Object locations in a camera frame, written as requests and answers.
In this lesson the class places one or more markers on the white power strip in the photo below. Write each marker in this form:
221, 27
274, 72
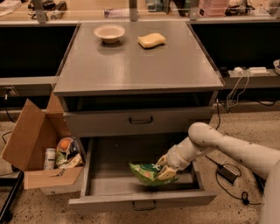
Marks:
252, 71

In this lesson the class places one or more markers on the open grey lower drawer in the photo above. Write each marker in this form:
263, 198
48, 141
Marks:
109, 184

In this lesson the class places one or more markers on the white paper bowl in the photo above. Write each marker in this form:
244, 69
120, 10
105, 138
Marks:
109, 33

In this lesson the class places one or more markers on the colourful snack bag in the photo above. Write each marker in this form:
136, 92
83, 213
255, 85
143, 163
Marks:
68, 154

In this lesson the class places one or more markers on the closed grey upper drawer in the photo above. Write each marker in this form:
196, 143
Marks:
134, 121

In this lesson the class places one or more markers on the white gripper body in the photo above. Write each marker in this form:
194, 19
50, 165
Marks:
175, 159

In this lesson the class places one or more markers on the green rice chip bag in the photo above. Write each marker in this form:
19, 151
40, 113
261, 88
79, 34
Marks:
147, 174

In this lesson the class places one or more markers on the brown cardboard box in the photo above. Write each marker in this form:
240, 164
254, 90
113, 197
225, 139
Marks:
35, 131

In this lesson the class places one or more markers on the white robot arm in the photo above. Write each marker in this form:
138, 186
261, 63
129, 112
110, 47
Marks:
261, 160

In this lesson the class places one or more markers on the black power adapter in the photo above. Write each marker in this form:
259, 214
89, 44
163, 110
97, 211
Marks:
228, 175

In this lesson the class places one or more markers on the yellow sponge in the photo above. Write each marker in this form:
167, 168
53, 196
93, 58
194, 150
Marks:
151, 40

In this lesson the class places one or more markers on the white can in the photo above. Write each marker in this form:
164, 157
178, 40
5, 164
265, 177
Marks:
50, 157

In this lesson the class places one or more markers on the grey drawer cabinet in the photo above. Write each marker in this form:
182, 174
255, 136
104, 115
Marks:
97, 76

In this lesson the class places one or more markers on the black frame leg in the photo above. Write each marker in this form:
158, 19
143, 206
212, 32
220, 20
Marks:
12, 185

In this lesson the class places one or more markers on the pink plastic bins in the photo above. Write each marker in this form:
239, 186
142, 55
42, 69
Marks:
212, 8

